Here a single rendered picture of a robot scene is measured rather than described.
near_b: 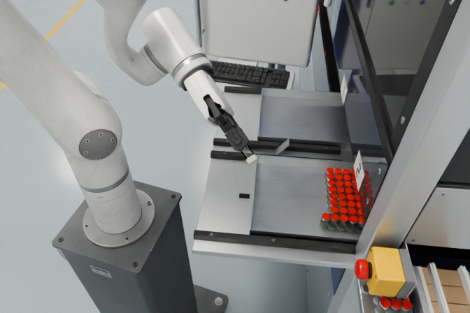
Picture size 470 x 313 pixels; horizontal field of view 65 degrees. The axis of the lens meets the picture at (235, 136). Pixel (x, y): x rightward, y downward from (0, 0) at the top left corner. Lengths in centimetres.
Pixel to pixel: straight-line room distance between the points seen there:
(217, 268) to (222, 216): 93
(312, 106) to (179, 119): 146
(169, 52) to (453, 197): 60
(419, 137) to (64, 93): 59
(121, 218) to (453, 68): 78
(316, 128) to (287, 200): 32
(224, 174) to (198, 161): 125
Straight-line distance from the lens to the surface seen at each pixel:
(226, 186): 107
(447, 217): 82
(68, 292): 203
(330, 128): 128
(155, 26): 80
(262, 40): 166
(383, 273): 81
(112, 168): 86
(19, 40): 68
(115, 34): 73
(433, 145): 66
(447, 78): 59
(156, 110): 276
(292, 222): 101
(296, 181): 109
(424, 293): 95
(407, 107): 72
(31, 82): 70
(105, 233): 105
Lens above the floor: 171
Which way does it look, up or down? 44 degrees down
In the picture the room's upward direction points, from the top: straight up
